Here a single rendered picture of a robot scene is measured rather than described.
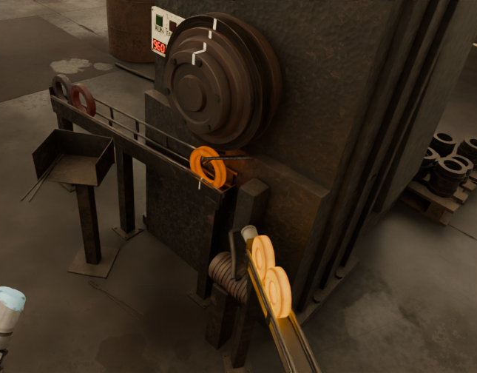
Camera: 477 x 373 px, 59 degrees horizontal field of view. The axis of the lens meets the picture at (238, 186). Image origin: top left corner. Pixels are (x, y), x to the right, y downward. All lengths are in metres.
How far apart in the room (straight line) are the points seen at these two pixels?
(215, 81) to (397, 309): 1.61
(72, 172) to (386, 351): 1.67
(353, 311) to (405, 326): 0.27
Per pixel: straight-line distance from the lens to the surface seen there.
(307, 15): 1.38
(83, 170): 1.95
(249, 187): 1.56
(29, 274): 2.37
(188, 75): 1.43
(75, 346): 2.08
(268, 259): 1.37
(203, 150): 1.66
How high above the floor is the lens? 1.76
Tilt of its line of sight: 38 degrees down
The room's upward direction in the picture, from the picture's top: 9 degrees clockwise
